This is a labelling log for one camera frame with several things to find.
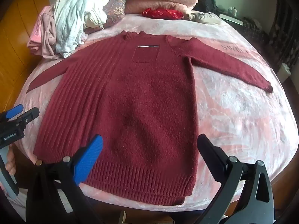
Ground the wooden wardrobe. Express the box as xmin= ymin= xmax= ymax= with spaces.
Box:
xmin=0 ymin=0 xmax=70 ymax=112

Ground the pile of white pink clothes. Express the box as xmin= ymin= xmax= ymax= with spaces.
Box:
xmin=54 ymin=0 xmax=98 ymax=59

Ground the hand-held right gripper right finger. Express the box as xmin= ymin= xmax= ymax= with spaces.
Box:
xmin=197 ymin=134 xmax=275 ymax=224

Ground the tissue box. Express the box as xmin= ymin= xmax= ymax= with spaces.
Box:
xmin=279 ymin=63 xmax=293 ymax=80

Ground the pink floral blanket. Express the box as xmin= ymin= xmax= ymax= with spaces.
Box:
xmin=13 ymin=10 xmax=293 ymax=217

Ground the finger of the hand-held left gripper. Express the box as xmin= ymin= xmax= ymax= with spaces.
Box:
xmin=0 ymin=105 xmax=24 ymax=122
xmin=14 ymin=107 xmax=40 ymax=127

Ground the person's left hand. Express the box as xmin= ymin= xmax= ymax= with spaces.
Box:
xmin=5 ymin=148 xmax=17 ymax=176

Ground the cardboard box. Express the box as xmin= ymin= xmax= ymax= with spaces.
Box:
xmin=118 ymin=210 xmax=175 ymax=224

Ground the dark red knit sweater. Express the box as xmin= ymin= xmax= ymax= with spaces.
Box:
xmin=26 ymin=30 xmax=274 ymax=206

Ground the white book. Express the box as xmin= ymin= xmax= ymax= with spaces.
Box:
xmin=219 ymin=13 xmax=244 ymax=26

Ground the beige garment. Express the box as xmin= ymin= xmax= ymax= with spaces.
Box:
xmin=184 ymin=10 xmax=223 ymax=26

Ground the mauve pink garment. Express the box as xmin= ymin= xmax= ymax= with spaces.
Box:
xmin=38 ymin=6 xmax=62 ymax=60

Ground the cream zippered garment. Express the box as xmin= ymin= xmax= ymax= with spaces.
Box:
xmin=83 ymin=0 xmax=111 ymax=29

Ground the paisley patterned pillow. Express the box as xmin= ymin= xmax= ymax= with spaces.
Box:
xmin=84 ymin=0 xmax=128 ymax=35

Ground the pink folded garment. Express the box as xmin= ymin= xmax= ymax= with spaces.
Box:
xmin=27 ymin=20 xmax=46 ymax=53

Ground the red patterned cloth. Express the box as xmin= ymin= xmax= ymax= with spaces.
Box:
xmin=142 ymin=7 xmax=183 ymax=19

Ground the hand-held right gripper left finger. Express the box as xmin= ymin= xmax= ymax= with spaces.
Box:
xmin=26 ymin=134 xmax=104 ymax=224

